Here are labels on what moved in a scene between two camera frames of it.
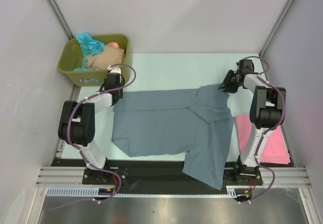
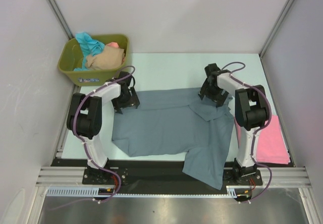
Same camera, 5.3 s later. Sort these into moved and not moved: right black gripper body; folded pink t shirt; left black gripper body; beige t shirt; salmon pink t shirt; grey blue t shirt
Moved: right black gripper body; left black gripper body
Not moved: beige t shirt; salmon pink t shirt; grey blue t shirt; folded pink t shirt
